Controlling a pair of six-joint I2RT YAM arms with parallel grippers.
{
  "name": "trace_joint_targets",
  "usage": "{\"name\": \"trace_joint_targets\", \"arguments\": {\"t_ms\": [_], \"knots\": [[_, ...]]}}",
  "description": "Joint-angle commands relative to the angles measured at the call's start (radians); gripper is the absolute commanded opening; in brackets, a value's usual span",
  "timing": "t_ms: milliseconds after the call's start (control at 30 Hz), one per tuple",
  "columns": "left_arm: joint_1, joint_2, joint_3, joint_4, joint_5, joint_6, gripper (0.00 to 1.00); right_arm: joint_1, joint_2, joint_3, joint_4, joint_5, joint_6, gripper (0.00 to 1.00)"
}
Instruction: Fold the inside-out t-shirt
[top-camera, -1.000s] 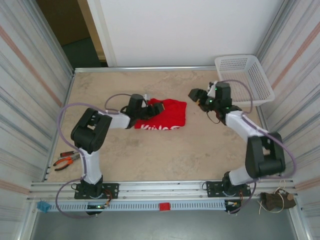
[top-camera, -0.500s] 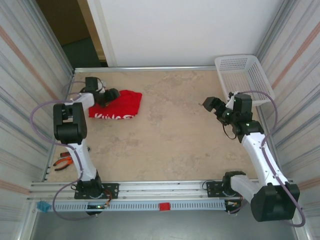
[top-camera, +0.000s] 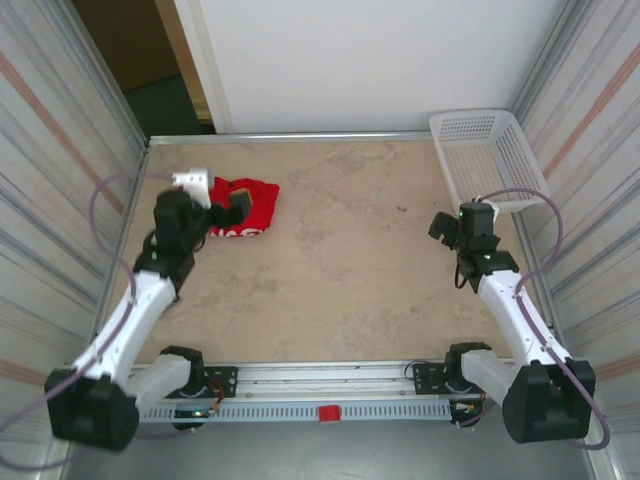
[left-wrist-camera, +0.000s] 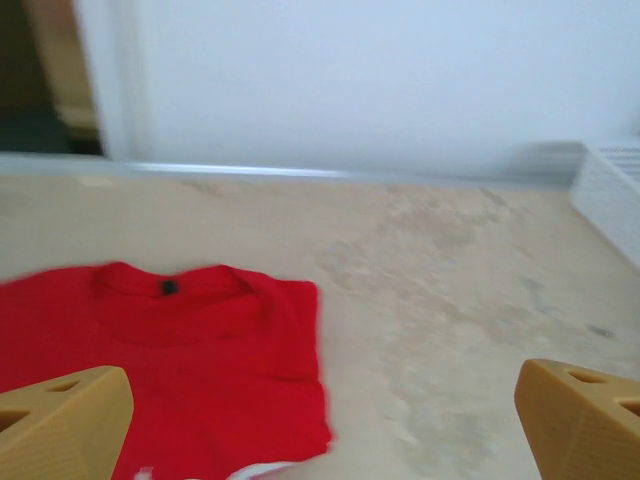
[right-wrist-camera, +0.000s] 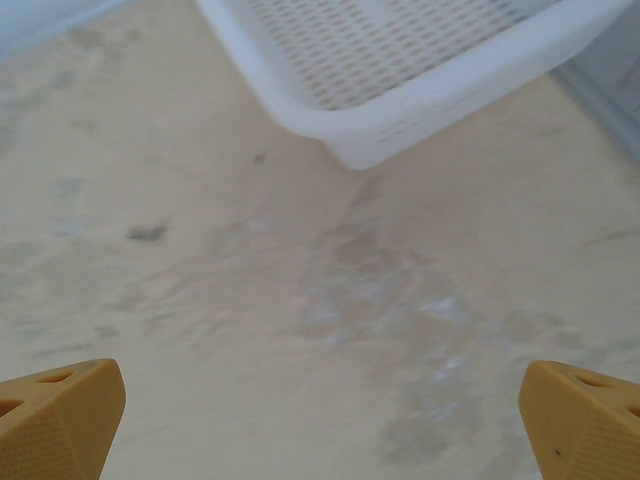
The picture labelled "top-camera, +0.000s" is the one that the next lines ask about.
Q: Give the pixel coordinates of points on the red t-shirt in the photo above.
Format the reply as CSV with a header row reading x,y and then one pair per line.
x,y
262,200

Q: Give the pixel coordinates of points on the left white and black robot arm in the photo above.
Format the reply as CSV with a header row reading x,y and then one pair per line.
x,y
135,320

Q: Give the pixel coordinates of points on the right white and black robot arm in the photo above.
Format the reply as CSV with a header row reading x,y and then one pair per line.
x,y
510,310

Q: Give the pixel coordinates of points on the white perforated plastic basket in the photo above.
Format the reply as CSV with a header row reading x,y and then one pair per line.
x,y
520,160

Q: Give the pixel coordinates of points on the small circuit board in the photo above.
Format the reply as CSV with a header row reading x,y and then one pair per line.
x,y
465,407
195,414

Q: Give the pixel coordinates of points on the brown cardboard box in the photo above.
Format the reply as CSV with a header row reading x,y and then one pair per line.
x,y
130,45

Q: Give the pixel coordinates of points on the small red block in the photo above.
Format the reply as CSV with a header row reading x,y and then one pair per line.
x,y
329,414

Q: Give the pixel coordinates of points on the white door frame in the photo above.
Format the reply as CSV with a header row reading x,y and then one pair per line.
x,y
202,75

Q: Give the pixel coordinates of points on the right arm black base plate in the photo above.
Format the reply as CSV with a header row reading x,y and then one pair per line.
x,y
425,380

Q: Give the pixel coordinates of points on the aluminium enclosure post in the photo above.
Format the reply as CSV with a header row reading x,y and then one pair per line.
x,y
110,75
543,65

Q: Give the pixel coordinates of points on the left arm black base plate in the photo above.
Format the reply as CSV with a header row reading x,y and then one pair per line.
x,y
225,380

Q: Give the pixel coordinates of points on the aluminium mounting rail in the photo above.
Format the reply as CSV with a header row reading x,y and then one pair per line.
x,y
325,376

